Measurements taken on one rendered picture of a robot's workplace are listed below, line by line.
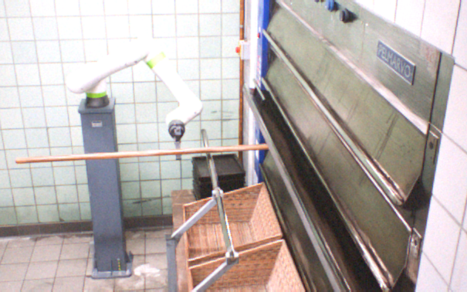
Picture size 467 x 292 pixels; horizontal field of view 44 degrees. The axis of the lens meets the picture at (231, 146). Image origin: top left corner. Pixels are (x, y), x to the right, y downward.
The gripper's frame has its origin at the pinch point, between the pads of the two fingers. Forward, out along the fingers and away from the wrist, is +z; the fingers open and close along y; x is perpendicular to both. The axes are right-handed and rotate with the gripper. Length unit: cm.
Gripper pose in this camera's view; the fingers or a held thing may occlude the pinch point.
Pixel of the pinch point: (177, 146)
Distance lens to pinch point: 299.9
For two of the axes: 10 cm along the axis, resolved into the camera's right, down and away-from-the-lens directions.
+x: -9.9, 0.4, -1.2
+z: 1.2, 4.2, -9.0
